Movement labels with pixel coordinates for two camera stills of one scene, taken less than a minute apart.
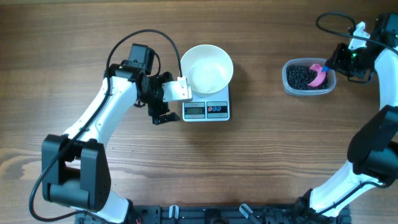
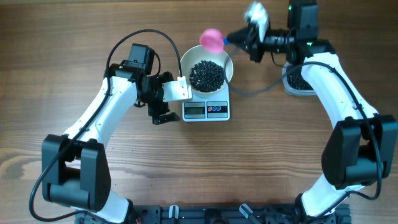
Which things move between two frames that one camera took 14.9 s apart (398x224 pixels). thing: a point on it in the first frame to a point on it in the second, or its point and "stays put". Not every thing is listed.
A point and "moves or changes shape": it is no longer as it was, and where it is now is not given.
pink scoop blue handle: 321,76 moves or changes shape
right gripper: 336,61 to 247,35
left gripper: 161,107 stays put
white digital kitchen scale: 214,107 stays put
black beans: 299,76 stays put
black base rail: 217,214 stays put
